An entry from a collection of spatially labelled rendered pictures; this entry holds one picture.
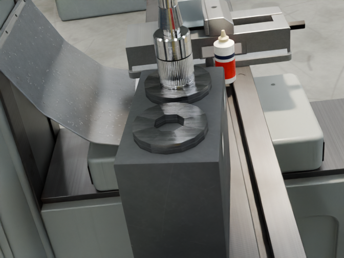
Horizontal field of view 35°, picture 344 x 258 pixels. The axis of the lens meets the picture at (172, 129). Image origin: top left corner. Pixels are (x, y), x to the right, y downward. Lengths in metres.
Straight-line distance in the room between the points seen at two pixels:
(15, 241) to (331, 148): 0.72
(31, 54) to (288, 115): 0.56
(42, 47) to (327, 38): 2.51
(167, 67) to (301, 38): 2.83
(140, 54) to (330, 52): 2.27
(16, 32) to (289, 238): 0.69
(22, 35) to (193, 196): 0.65
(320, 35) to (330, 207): 2.37
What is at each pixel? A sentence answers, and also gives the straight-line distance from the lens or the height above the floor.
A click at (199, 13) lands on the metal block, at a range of 1.15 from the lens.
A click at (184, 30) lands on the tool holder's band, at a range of 0.69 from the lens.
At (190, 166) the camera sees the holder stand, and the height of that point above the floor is 1.14.
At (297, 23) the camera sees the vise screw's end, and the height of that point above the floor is 1.01.
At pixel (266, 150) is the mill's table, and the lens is 0.91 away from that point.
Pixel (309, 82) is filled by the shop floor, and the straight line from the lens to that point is 3.02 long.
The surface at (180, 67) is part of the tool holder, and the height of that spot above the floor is 1.19.
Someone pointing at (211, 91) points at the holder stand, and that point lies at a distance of 0.71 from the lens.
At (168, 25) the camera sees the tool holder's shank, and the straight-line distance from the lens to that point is 0.67.
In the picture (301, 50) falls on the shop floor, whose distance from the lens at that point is 3.34.
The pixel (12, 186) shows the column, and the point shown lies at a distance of 1.14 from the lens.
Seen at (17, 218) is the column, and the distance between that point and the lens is 1.19.
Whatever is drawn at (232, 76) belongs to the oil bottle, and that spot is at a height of 0.97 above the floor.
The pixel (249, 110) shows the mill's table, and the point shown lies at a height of 0.96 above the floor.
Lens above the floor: 1.51
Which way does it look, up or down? 34 degrees down
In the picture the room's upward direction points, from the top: 8 degrees counter-clockwise
